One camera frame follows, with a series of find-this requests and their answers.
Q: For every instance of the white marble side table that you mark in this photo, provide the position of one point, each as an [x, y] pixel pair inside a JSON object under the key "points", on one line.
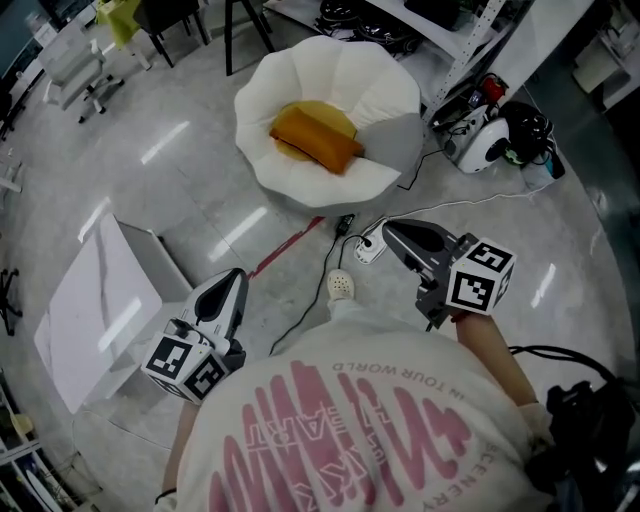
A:
{"points": [[95, 315]]}

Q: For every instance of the person's right forearm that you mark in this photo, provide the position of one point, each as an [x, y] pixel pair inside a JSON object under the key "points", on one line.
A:
{"points": [[495, 360]]}

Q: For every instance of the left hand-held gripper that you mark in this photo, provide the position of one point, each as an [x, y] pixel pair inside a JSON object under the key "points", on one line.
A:
{"points": [[175, 357]]}

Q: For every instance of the person's light trouser leg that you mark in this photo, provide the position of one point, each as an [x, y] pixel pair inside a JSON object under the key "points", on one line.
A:
{"points": [[345, 312]]}

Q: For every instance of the black chair base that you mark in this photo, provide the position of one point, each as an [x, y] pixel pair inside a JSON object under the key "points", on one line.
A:
{"points": [[9, 300]]}

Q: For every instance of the person's white printed shirt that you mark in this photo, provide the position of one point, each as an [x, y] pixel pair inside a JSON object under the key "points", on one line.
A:
{"points": [[350, 425]]}

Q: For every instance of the person's left forearm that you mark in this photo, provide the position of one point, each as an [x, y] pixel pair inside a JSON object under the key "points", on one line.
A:
{"points": [[179, 450]]}

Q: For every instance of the black wrist band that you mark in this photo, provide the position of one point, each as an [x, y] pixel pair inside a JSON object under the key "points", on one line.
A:
{"points": [[165, 496]]}

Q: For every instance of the red canister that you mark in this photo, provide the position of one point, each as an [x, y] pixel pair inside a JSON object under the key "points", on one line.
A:
{"points": [[494, 89]]}

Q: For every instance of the orange pillow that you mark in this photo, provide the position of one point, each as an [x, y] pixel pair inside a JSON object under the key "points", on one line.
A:
{"points": [[320, 140]]}

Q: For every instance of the black stool legs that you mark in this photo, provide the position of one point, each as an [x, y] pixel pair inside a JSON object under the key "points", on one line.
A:
{"points": [[240, 30]]}

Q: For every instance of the red floor tape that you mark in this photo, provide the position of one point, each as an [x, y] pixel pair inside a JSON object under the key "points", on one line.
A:
{"points": [[285, 247]]}

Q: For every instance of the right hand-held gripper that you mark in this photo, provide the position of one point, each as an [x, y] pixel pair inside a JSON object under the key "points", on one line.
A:
{"points": [[475, 285]]}

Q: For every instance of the white cabinet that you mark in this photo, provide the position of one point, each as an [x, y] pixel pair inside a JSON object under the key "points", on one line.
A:
{"points": [[605, 65]]}

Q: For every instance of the white flower-shaped seat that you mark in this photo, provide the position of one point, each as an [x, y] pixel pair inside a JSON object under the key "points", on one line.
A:
{"points": [[325, 185]]}

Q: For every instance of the white power strip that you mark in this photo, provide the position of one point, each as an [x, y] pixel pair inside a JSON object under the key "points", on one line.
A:
{"points": [[367, 250]]}

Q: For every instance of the white rounded machine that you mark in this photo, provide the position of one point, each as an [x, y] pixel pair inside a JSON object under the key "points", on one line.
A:
{"points": [[480, 140]]}

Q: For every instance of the green tablecloth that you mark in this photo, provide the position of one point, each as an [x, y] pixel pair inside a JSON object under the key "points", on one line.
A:
{"points": [[117, 20]]}

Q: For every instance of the white metal shelf rack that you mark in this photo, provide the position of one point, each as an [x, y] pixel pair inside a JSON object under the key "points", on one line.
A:
{"points": [[465, 50]]}

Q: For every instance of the black chair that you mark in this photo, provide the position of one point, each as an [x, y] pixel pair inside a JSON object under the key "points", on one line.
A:
{"points": [[165, 20]]}

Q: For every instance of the person's white shoe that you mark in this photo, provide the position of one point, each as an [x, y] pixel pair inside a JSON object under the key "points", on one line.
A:
{"points": [[340, 284]]}

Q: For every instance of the black power adapter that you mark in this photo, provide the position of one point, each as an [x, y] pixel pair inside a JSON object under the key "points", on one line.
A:
{"points": [[345, 224]]}

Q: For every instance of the white office chair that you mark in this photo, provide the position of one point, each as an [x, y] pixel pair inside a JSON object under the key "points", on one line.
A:
{"points": [[75, 70]]}

